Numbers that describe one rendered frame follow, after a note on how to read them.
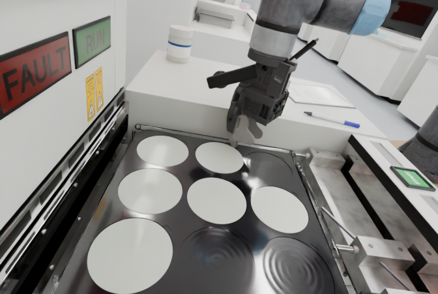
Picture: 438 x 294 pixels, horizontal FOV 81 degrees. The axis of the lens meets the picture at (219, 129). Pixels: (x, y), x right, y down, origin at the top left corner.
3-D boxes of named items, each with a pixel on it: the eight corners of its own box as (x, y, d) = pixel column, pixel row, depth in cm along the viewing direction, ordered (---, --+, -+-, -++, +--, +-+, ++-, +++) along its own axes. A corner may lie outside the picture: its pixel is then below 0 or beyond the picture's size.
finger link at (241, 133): (244, 163, 52) (257, 124, 47) (221, 149, 54) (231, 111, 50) (251, 157, 54) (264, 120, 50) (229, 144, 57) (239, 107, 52)
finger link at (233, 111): (229, 135, 50) (240, 95, 46) (222, 132, 51) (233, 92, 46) (241, 128, 54) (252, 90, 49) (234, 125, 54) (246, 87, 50)
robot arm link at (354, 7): (368, -16, 46) (311, -31, 45) (406, -11, 36) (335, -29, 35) (347, 29, 50) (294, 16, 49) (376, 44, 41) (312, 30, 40)
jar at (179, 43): (164, 60, 76) (167, 27, 71) (168, 54, 82) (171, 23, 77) (188, 65, 77) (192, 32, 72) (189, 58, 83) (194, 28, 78)
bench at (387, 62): (375, 100, 429) (454, -39, 328) (333, 68, 583) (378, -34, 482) (431, 112, 441) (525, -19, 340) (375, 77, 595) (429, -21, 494)
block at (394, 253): (358, 265, 39) (368, 253, 38) (348, 245, 42) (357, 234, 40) (405, 271, 40) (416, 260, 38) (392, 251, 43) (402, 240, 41)
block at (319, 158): (309, 165, 60) (314, 154, 58) (304, 156, 63) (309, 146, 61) (340, 170, 61) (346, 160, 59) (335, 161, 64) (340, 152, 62)
